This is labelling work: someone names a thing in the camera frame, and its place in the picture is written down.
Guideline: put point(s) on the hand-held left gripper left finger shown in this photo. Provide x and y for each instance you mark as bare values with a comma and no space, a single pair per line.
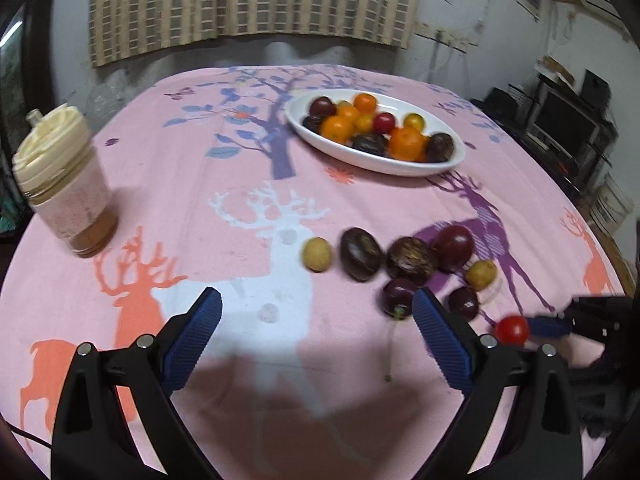
195,330

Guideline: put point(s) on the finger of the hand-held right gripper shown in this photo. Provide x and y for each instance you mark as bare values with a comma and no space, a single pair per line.
547,326

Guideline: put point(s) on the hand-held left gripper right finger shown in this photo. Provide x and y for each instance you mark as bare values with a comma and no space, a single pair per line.
442,335

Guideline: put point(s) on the red cherry tomato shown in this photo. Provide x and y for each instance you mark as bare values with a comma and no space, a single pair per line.
512,330
384,122

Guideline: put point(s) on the tan longan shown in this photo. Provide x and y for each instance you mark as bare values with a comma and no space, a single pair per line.
317,255
481,274

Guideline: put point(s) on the dark brown passion fruit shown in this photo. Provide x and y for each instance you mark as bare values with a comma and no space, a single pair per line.
411,259
361,253
369,143

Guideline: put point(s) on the dark red plum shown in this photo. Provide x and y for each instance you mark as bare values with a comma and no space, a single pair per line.
454,248

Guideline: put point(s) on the white oval plate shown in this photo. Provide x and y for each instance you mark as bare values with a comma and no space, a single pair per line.
376,132

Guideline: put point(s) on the yellow-green orange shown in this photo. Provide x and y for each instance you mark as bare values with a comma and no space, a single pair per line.
414,121

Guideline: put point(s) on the pink deer-print tablecloth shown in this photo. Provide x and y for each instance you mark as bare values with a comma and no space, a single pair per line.
250,285

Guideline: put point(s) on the white bucket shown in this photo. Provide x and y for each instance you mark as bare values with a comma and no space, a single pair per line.
611,205

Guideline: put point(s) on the black metal rack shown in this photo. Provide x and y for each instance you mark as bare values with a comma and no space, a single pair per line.
565,145

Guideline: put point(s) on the clear jar with cream lid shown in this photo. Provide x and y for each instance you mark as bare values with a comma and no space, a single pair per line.
65,185

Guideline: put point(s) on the computer monitor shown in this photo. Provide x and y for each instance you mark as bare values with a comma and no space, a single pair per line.
565,117

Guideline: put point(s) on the black hat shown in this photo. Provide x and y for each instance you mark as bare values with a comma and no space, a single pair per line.
501,101

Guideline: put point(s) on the black speaker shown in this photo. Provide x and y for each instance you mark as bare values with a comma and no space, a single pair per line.
596,87

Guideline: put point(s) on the beige checked curtain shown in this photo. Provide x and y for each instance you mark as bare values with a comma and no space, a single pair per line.
250,5

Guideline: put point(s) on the dark framed picture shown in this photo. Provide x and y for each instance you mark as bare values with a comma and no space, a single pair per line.
11,55

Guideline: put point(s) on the wooden wall shelf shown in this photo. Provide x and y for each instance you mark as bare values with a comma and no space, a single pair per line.
556,69

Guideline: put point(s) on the white wall sockets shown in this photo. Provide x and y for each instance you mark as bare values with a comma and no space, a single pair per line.
452,40

